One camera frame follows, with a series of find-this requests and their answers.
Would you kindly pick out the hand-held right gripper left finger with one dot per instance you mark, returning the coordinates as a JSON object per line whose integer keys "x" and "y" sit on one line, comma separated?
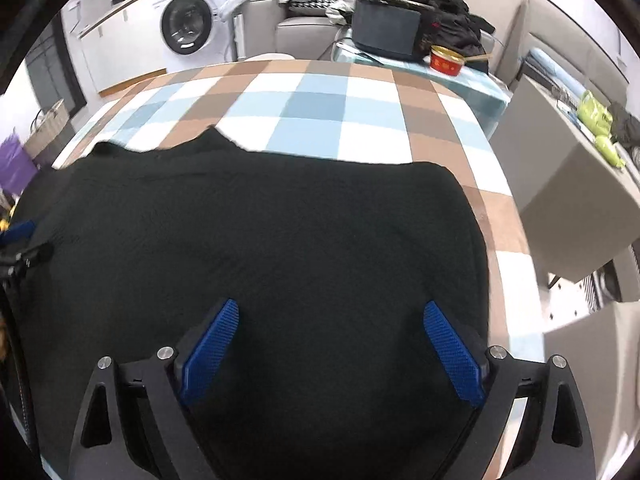
{"x": 210, "y": 350}

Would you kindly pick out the dark glass door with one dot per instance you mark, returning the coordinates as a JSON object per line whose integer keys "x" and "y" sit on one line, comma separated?
{"x": 52, "y": 67}

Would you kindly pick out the beige armchair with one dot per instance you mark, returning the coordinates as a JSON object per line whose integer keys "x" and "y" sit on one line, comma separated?
{"x": 300, "y": 35}

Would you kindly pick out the purple bag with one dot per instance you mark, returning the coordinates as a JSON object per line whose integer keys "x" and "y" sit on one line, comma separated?
{"x": 15, "y": 165}

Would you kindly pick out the black knit garment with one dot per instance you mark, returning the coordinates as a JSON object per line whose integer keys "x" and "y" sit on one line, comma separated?
{"x": 275, "y": 240}

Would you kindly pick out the light blue rolled mat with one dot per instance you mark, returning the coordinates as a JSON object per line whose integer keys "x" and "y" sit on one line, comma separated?
{"x": 555, "y": 77}

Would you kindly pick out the green packet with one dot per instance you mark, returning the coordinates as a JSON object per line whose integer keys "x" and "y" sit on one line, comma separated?
{"x": 607, "y": 151}
{"x": 594, "y": 110}

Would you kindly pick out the pile of black clothes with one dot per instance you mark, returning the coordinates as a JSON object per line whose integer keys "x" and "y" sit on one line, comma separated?
{"x": 450, "y": 15}

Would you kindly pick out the grey cabinet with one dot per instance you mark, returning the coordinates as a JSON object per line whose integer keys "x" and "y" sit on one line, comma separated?
{"x": 550, "y": 175}

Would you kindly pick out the white counter cabinet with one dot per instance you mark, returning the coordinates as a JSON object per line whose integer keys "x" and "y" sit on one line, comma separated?
{"x": 125, "y": 45}

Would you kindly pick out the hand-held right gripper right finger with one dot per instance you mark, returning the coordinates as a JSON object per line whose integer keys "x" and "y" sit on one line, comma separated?
{"x": 452, "y": 355}

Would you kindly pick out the black bag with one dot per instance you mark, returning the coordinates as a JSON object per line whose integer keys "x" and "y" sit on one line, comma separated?
{"x": 385, "y": 27}

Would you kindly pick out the white washing machine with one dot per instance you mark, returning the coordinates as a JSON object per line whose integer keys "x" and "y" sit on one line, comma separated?
{"x": 220, "y": 50}

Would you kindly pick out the woven basket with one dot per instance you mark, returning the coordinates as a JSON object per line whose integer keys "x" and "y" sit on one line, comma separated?
{"x": 47, "y": 132}

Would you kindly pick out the checkered blanket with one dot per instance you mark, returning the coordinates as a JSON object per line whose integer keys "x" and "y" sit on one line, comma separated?
{"x": 320, "y": 105}

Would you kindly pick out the red bowl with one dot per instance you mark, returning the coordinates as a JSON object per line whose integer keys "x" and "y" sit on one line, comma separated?
{"x": 446, "y": 62}

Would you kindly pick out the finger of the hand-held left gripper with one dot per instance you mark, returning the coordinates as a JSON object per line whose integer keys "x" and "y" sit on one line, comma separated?
{"x": 17, "y": 232}
{"x": 30, "y": 256}

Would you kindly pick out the light blue tablecloth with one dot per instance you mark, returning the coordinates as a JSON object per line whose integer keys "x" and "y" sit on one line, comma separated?
{"x": 475, "y": 92}

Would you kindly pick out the wooden chopsticks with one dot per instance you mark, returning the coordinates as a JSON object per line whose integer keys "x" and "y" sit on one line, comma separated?
{"x": 477, "y": 59}

